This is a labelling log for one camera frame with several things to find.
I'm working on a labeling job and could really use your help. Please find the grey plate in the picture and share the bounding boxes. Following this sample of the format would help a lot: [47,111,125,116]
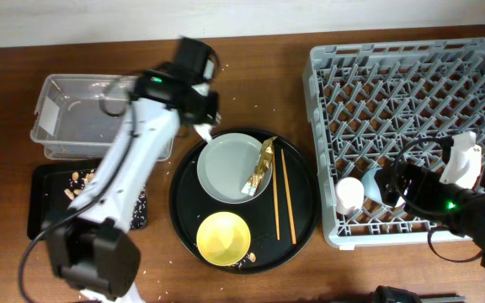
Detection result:
[197,133,272,205]

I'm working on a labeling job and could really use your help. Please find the single peanut shell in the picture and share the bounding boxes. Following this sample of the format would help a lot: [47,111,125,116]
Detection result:
[248,252,256,262]

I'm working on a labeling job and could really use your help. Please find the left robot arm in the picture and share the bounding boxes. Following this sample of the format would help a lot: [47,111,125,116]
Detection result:
[32,37,221,302]

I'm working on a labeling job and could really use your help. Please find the peanut shells pile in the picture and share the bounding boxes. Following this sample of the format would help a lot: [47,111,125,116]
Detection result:
[63,169,147,231]

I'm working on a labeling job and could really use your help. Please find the grey dishwasher rack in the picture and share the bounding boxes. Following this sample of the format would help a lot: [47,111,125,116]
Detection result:
[302,38,485,250]

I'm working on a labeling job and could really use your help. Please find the gold foil wrapper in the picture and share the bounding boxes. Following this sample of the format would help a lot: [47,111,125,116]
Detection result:
[242,136,276,196]

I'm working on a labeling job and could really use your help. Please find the round black serving tray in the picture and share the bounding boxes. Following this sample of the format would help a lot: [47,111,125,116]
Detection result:
[169,128,321,274]

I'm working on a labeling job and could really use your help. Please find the yellow bowl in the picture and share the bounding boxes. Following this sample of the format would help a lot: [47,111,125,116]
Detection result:
[196,211,251,267]

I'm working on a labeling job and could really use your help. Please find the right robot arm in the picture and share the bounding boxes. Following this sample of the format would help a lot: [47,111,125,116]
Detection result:
[363,160,485,268]

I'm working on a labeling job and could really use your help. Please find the blue cup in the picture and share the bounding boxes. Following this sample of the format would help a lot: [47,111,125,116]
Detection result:
[361,167,405,208]

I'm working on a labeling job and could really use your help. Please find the clear plastic bin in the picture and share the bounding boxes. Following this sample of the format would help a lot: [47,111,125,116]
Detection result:
[29,73,174,162]

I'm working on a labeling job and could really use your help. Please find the white tissue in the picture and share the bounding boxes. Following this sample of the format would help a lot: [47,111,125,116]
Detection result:
[194,124,213,142]

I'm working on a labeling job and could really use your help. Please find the right wooden chopstick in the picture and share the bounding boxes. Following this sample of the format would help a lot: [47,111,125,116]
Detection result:
[280,149,297,245]

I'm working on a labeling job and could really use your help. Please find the scattered rice grains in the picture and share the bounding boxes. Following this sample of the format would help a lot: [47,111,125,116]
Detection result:
[229,251,256,270]

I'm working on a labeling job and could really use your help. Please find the black rectangular tray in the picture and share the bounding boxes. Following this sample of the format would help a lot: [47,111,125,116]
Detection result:
[26,158,148,242]

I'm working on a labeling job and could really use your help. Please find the pink cup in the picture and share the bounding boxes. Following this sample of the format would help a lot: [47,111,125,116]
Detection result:
[335,177,365,215]

